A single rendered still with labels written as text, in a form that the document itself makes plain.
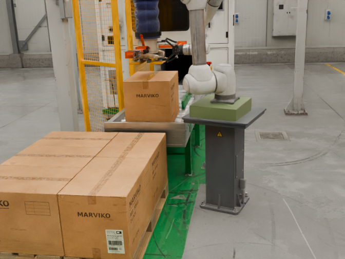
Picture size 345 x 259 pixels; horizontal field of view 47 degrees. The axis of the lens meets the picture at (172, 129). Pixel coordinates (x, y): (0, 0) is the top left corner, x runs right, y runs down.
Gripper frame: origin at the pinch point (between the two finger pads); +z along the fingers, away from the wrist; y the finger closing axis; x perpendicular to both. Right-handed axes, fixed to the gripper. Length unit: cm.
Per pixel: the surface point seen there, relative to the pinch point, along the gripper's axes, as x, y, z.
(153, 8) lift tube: 19.8, -33.5, 6.4
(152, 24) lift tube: 17.7, -20.1, 7.6
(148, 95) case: -3.8, 36.9, 9.9
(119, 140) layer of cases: -38, 65, 28
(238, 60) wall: 865, 100, -73
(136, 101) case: -3.9, 41.6, 20.4
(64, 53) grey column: 61, 5, 109
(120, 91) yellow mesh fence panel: 66, 46, 54
